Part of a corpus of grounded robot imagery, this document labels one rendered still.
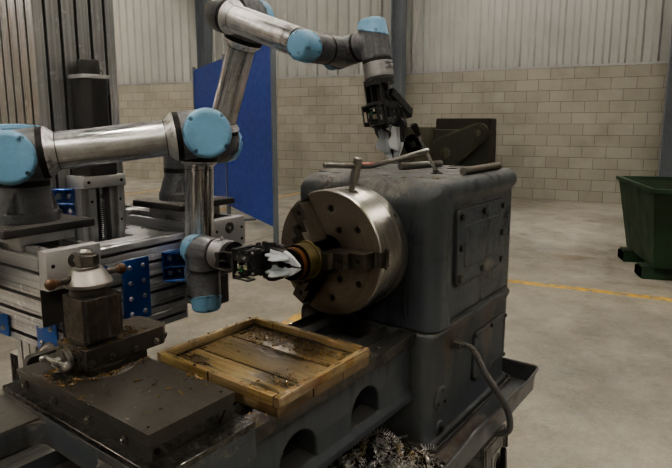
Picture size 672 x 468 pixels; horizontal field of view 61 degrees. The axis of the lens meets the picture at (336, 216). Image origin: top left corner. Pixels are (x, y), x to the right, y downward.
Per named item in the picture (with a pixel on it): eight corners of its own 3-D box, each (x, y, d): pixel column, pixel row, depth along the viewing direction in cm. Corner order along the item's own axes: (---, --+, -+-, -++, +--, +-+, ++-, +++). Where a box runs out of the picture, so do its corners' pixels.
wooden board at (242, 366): (254, 330, 148) (254, 315, 148) (370, 364, 127) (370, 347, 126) (157, 369, 124) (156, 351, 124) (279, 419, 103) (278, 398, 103)
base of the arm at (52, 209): (-21, 221, 138) (-25, 180, 136) (40, 213, 150) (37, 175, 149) (11, 227, 130) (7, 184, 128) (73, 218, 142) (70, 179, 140)
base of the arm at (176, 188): (149, 199, 178) (147, 167, 177) (186, 194, 191) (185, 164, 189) (181, 203, 170) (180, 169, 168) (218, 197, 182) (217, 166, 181)
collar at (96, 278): (97, 276, 104) (96, 260, 104) (122, 283, 100) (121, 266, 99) (54, 285, 98) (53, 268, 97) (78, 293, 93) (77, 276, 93)
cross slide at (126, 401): (92, 354, 117) (90, 333, 117) (236, 418, 92) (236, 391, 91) (6, 384, 104) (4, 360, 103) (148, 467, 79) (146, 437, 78)
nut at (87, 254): (91, 263, 101) (90, 244, 100) (104, 267, 99) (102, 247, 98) (70, 268, 98) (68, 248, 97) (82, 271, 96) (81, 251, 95)
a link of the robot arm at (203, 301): (217, 299, 154) (216, 260, 152) (224, 312, 143) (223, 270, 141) (187, 303, 151) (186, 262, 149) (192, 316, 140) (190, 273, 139)
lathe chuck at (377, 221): (293, 278, 161) (314, 171, 151) (385, 326, 144) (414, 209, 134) (271, 285, 153) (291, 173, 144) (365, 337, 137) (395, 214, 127)
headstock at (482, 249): (393, 263, 218) (395, 162, 212) (516, 284, 190) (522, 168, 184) (291, 302, 171) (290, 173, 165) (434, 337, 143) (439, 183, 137)
